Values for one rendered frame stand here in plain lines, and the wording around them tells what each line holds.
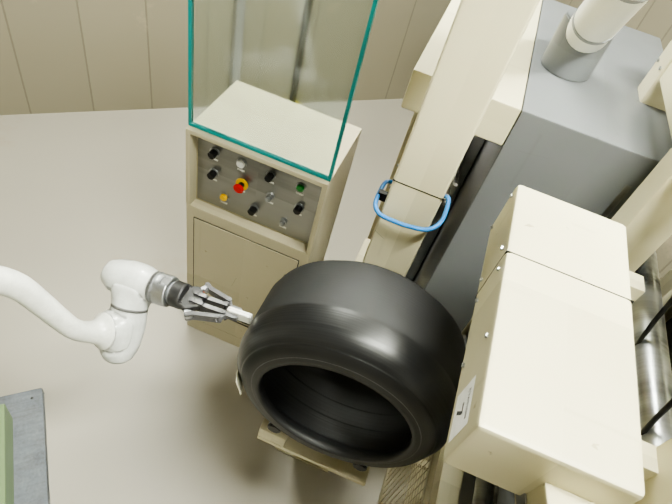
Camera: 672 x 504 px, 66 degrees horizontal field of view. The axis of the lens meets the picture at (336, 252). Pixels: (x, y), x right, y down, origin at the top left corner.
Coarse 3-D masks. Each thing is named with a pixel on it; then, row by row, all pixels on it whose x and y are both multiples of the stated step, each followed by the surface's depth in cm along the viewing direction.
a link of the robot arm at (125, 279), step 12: (108, 264) 145; (120, 264) 144; (132, 264) 144; (144, 264) 146; (108, 276) 143; (120, 276) 142; (132, 276) 142; (144, 276) 142; (108, 288) 145; (120, 288) 142; (132, 288) 141; (144, 288) 141; (120, 300) 142; (132, 300) 142; (144, 300) 144; (132, 312) 143; (144, 312) 146
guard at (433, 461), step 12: (432, 456) 153; (396, 468) 202; (408, 468) 183; (420, 468) 165; (432, 468) 150; (384, 480) 213; (396, 480) 194; (420, 480) 159; (432, 480) 148; (384, 492) 206; (408, 492) 168; (420, 492) 154
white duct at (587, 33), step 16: (592, 0) 128; (608, 0) 122; (624, 0) 119; (640, 0) 118; (576, 16) 138; (592, 16) 130; (608, 16) 126; (624, 16) 125; (576, 32) 139; (592, 32) 135; (608, 32) 133; (576, 48) 144; (592, 48) 142
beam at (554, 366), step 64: (512, 256) 99; (576, 256) 102; (512, 320) 88; (576, 320) 91; (512, 384) 80; (576, 384) 82; (448, 448) 84; (512, 448) 75; (576, 448) 75; (640, 448) 77
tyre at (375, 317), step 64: (256, 320) 132; (320, 320) 119; (384, 320) 120; (448, 320) 131; (256, 384) 136; (320, 384) 169; (384, 384) 117; (448, 384) 123; (320, 448) 149; (384, 448) 153
